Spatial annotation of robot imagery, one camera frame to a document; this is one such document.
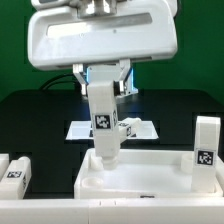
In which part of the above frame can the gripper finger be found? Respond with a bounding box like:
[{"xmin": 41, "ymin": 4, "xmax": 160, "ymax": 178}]
[
  {"xmin": 114, "ymin": 59, "xmax": 131, "ymax": 96},
  {"xmin": 73, "ymin": 64, "xmax": 88, "ymax": 95}
]

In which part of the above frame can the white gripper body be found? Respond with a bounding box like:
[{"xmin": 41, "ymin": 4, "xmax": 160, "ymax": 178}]
[{"xmin": 27, "ymin": 0, "xmax": 178, "ymax": 70}]

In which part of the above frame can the white desk top tray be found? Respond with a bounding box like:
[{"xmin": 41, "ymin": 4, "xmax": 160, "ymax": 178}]
[{"xmin": 74, "ymin": 149, "xmax": 224, "ymax": 199}]

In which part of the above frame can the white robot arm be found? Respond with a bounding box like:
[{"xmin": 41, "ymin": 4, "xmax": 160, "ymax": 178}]
[{"xmin": 27, "ymin": 0, "xmax": 178, "ymax": 95}]

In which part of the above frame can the white block far left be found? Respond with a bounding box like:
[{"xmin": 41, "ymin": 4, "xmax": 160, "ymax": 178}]
[{"xmin": 0, "ymin": 154, "xmax": 9, "ymax": 181}]

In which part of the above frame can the black cable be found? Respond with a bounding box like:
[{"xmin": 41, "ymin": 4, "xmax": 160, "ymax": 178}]
[{"xmin": 39, "ymin": 73, "xmax": 76, "ymax": 92}]

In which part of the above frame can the white marker base plate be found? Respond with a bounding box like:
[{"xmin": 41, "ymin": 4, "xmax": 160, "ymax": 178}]
[{"xmin": 66, "ymin": 121, "xmax": 158, "ymax": 140}]

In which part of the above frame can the white front wall bar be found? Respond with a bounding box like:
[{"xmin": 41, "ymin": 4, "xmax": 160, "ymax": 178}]
[{"xmin": 0, "ymin": 198, "xmax": 224, "ymax": 224}]

